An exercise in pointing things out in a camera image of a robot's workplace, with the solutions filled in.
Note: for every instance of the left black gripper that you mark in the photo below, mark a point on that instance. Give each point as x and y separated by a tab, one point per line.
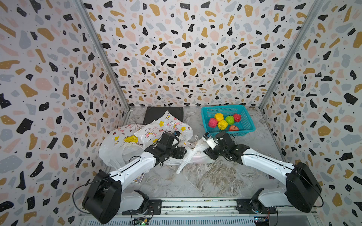
180	152

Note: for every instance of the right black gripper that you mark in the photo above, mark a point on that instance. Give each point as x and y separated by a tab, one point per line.
210	152

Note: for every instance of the red apple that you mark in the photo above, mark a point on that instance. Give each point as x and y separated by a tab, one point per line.
233	128

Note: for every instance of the white plastic bag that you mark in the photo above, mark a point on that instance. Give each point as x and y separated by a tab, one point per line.
194	155
142	136
121	145

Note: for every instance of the green toy fruit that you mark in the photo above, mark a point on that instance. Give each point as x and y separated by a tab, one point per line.
230	120

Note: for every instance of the pink toy fruit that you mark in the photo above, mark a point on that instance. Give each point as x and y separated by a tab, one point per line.
212	123

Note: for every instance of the red toy fruit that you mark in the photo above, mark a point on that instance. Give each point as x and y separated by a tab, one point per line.
237	117

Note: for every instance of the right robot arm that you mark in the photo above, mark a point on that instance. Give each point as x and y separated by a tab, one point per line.
299	188

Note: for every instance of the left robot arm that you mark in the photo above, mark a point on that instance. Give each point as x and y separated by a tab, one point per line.
105	197

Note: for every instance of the teal plastic basket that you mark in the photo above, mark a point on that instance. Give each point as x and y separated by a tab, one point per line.
245	126

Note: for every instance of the black hard case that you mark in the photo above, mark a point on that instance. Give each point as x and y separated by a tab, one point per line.
155	112

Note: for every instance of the playing card box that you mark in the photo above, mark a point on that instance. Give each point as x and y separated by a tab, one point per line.
139	179

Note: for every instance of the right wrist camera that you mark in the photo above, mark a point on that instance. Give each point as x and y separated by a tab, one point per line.
208	138

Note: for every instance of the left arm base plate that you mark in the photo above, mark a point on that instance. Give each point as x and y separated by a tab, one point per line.
150	207

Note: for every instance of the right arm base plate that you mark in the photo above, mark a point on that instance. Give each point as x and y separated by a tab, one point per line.
249	206

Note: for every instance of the aluminium front rail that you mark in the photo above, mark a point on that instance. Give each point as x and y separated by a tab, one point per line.
213	212

